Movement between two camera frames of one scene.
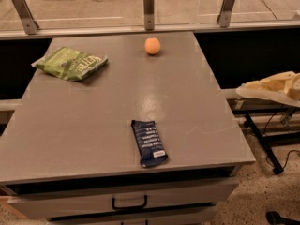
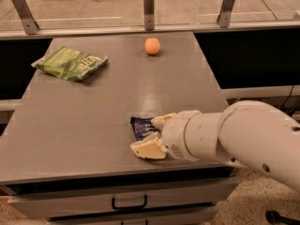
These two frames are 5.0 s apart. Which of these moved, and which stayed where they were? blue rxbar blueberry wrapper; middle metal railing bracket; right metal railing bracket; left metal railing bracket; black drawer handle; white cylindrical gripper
Moved: blue rxbar blueberry wrapper; white cylindrical gripper
Stayed: middle metal railing bracket; right metal railing bracket; black drawer handle; left metal railing bracket
